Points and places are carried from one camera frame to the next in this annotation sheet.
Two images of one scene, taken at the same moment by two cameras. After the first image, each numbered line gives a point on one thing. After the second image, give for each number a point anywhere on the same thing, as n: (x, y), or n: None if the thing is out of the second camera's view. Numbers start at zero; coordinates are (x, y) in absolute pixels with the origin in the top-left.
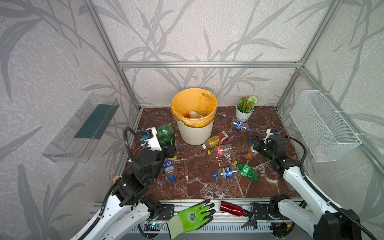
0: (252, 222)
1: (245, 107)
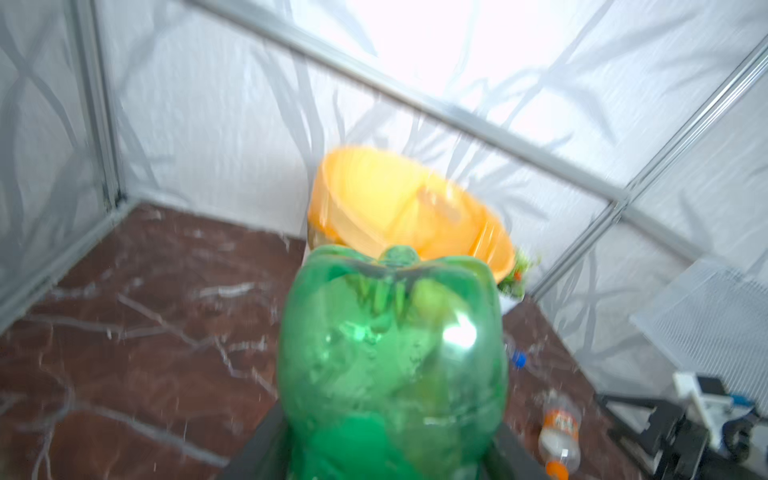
0: None
1: (511, 291)
